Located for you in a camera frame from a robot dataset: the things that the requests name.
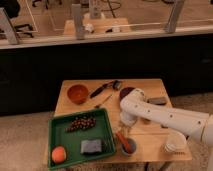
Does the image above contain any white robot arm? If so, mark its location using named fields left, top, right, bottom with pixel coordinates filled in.
left=119, top=87, right=213, bottom=147

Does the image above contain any small grey-blue cup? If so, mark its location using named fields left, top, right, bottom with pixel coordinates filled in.
left=121, top=138, right=137, bottom=156

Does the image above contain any purple bowl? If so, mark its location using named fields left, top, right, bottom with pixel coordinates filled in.
left=119, top=87, right=133, bottom=99

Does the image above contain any dark grey block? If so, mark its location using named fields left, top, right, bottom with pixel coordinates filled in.
left=147, top=97, right=167, bottom=105

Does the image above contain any small screwdriver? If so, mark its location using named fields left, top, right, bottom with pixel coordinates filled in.
left=95, top=94, right=113, bottom=108

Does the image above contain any bunch of dark grapes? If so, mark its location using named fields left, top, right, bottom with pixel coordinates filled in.
left=65, top=117, right=96, bottom=132

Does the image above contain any grey-blue sponge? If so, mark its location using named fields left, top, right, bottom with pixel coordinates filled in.
left=81, top=139, right=102, bottom=154

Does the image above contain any white plastic cup stack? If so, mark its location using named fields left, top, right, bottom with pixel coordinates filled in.
left=164, top=130, right=187, bottom=153

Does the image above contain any orange bowl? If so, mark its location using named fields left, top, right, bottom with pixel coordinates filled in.
left=67, top=84, right=89, bottom=105

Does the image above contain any green plastic tray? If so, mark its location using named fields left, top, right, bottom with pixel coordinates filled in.
left=48, top=108, right=116, bottom=170

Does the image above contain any orange fruit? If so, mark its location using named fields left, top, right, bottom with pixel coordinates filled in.
left=51, top=146, right=66, bottom=164

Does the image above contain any wooden background table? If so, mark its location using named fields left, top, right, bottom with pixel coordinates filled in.
left=63, top=18, right=131, bottom=36

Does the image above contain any black-handled dish brush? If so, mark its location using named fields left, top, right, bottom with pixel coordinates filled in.
left=90, top=80, right=122, bottom=98

